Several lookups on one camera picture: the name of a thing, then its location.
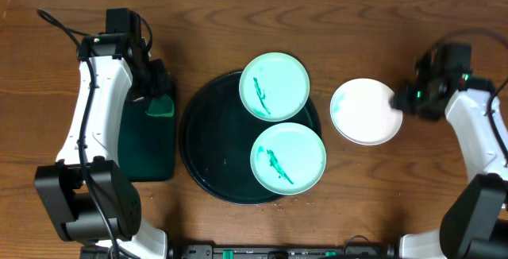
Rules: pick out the round black tray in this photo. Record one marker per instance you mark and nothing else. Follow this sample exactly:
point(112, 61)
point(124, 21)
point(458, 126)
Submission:
point(216, 137)

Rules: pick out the mint green plate front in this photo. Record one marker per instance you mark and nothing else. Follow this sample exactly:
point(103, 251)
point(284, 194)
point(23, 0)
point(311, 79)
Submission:
point(288, 158)

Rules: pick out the green scrubbing sponge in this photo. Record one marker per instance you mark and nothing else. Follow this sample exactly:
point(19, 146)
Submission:
point(162, 107)

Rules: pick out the rectangular black water tray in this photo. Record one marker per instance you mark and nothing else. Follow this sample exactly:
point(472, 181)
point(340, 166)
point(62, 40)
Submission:
point(146, 145)

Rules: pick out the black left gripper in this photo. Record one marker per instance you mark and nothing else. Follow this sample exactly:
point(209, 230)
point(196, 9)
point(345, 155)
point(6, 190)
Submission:
point(159, 83)

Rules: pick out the white plate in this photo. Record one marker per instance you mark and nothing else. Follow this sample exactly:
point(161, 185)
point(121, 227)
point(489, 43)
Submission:
point(360, 110)

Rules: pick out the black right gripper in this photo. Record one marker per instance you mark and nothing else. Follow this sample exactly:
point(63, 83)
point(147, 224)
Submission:
point(400, 99)

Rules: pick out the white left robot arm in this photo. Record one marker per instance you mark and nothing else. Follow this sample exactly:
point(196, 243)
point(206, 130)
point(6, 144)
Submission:
point(85, 194)

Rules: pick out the mint green plate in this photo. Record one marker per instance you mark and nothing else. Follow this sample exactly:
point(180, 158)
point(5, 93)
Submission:
point(274, 86)
point(288, 158)

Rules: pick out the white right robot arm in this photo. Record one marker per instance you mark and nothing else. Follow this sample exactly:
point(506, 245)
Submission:
point(471, 228)

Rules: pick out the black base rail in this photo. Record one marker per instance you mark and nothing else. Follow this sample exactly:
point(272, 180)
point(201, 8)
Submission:
point(351, 249)

